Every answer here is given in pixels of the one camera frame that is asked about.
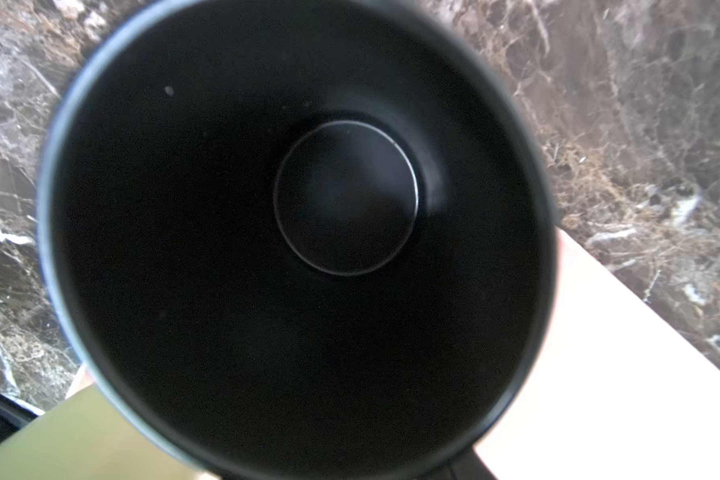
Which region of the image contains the pink tray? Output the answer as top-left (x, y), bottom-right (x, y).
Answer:
top-left (65, 227), bottom-right (720, 480)

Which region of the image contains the green white mug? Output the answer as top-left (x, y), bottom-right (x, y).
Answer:
top-left (0, 386), bottom-right (215, 479)

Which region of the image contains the black mug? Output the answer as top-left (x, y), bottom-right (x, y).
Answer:
top-left (36, 1), bottom-right (558, 479)

